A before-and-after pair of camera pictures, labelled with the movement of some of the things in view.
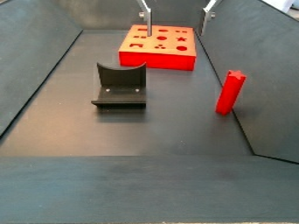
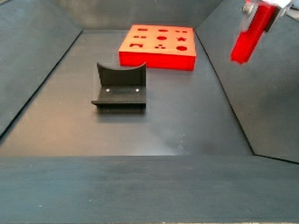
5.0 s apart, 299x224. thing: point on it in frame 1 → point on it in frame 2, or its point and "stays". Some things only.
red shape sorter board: x=168 y=49 stays
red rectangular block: x=232 y=84 → x=261 y=20
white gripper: x=145 y=14 → x=249 y=8
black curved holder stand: x=122 y=86 stays
